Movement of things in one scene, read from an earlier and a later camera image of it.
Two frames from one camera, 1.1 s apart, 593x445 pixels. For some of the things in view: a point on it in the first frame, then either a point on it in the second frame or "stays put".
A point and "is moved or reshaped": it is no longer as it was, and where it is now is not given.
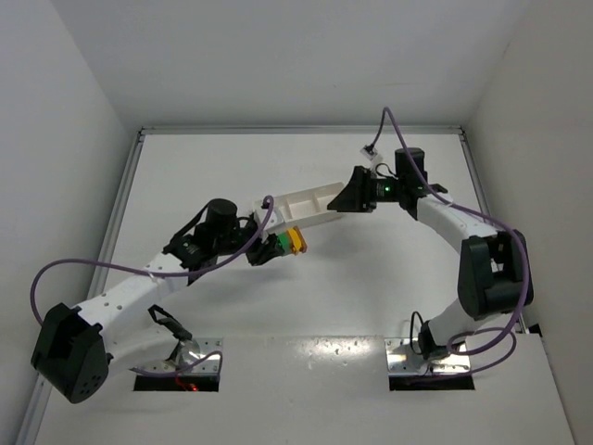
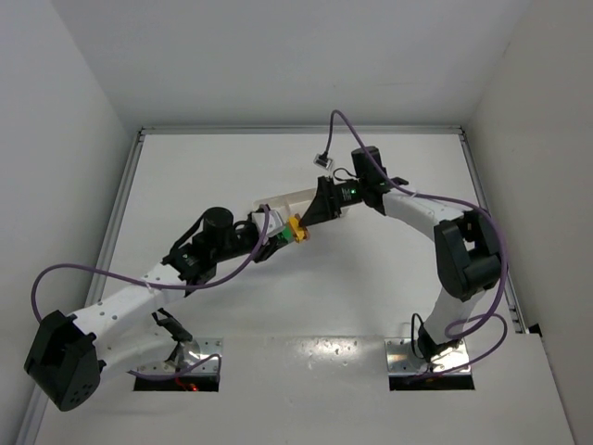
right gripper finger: x=354 y=197 -> x=321 y=210
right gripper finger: x=359 y=183 -> x=324 y=187
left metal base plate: x=189 y=350 stays put
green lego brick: x=283 y=238 is moved or reshaped
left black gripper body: x=258 y=253 stays put
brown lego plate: x=304 y=246 is moved or reshaped
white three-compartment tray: x=310 y=205 stays put
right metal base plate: x=402 y=360 stays put
